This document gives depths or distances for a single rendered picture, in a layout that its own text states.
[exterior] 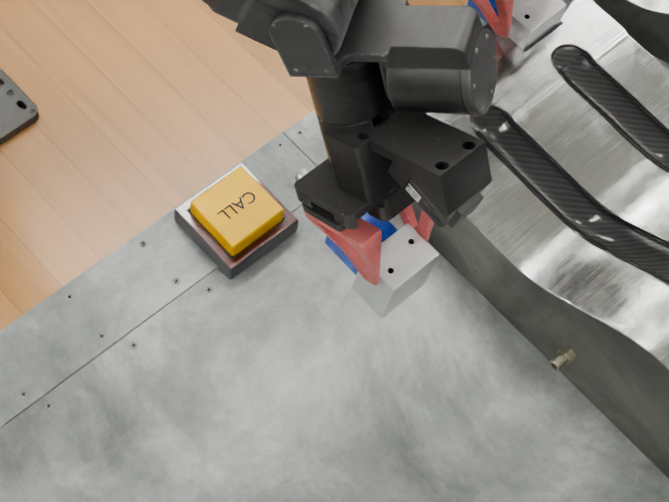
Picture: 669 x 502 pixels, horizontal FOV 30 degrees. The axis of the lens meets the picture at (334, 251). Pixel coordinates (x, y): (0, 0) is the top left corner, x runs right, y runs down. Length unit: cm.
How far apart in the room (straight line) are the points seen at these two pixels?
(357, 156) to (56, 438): 38
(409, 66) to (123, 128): 44
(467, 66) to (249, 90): 45
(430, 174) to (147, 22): 52
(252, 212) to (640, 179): 34
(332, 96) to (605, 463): 43
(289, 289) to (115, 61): 29
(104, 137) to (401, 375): 36
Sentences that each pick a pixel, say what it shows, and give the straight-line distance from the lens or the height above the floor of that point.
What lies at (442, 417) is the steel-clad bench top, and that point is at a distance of 108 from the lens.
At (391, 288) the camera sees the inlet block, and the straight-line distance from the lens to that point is 95.
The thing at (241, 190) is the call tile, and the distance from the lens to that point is 112.
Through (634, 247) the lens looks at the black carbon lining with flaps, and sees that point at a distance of 109.
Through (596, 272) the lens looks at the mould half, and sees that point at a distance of 106.
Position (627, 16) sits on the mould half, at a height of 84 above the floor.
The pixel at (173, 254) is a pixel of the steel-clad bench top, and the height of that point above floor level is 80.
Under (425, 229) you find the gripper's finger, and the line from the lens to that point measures 96.
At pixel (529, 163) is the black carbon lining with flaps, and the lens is 112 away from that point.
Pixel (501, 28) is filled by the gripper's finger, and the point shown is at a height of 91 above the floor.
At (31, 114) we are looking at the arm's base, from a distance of 120.
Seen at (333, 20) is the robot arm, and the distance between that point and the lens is 78.
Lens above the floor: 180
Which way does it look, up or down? 62 degrees down
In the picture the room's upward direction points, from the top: 12 degrees clockwise
